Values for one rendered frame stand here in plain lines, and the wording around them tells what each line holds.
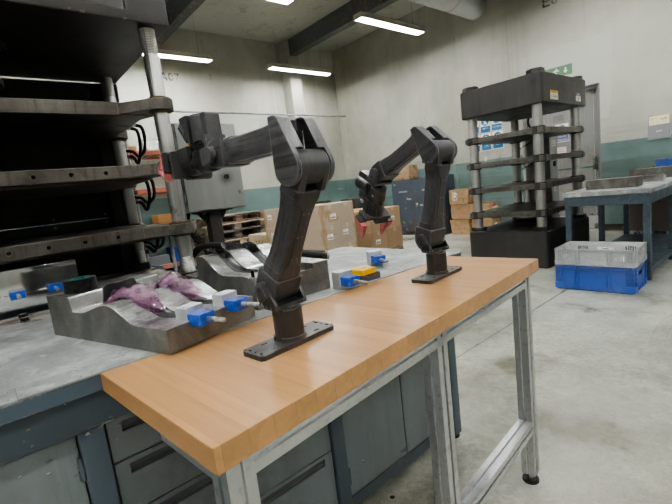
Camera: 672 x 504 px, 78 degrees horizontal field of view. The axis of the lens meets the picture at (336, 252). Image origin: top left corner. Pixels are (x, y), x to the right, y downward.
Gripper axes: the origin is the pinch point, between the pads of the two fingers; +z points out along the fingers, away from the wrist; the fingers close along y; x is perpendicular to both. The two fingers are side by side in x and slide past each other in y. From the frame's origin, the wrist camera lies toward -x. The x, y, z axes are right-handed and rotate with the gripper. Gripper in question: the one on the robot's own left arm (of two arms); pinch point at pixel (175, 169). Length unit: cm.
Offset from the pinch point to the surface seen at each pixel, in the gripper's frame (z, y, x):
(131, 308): -2.8, 18.1, 31.7
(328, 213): 259, -312, 34
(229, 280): 3.4, -12.2, 32.6
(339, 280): -19, -35, 37
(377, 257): -10, -66, 36
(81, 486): -7, 36, 64
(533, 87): 45, -411, -68
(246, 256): 14.3, -26.4, 28.3
